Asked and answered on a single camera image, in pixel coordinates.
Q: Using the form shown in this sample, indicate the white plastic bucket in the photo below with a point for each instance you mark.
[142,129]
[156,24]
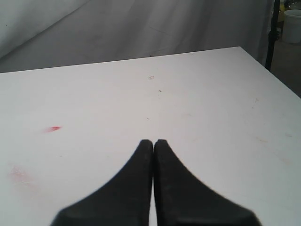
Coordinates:
[292,26]

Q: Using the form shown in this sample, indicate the white backdrop cloth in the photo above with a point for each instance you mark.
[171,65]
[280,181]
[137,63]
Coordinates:
[38,34]

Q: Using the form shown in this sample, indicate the black stand pole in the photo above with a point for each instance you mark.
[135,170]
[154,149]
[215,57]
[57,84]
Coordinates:
[272,35]

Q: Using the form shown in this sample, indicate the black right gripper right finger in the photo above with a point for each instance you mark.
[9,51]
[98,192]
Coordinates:
[183,200]

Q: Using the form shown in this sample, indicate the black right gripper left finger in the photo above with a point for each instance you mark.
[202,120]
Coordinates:
[122,201]

